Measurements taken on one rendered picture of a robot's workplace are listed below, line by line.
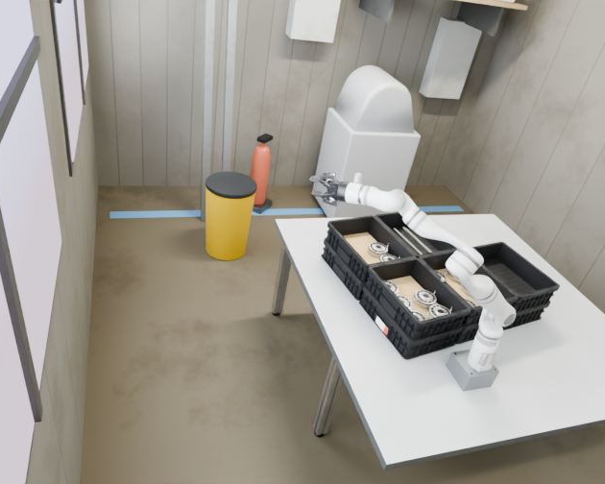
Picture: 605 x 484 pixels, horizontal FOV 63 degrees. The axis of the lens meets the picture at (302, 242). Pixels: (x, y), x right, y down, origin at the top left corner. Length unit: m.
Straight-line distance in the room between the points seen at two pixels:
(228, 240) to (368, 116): 1.43
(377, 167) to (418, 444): 2.63
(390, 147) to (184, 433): 2.63
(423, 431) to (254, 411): 1.07
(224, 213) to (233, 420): 1.43
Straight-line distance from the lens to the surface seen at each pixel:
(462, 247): 1.71
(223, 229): 3.56
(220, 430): 2.73
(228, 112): 3.93
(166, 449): 2.67
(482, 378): 2.25
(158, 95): 4.32
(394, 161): 4.20
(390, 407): 2.07
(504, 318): 2.04
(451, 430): 2.10
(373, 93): 3.92
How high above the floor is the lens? 2.24
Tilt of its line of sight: 33 degrees down
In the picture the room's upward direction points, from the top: 11 degrees clockwise
